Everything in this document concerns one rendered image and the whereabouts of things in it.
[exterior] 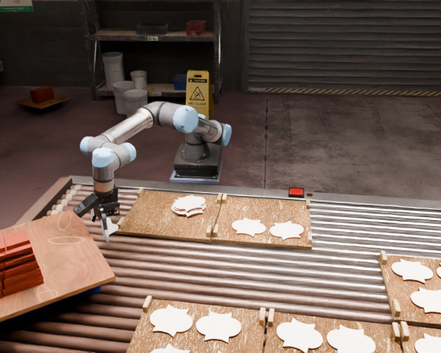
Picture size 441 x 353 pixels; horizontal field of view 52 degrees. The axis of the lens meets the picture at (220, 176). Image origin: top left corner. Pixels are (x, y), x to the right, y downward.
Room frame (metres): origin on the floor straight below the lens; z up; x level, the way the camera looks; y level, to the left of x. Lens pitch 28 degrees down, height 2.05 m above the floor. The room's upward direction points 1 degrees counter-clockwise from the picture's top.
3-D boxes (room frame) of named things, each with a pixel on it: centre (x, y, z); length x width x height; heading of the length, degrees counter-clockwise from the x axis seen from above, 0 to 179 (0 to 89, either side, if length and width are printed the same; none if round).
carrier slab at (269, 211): (1.68, -0.19, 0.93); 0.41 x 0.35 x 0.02; 82
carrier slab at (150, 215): (1.74, 0.22, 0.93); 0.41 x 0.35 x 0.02; 80
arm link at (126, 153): (1.57, 0.39, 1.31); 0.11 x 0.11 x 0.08; 61
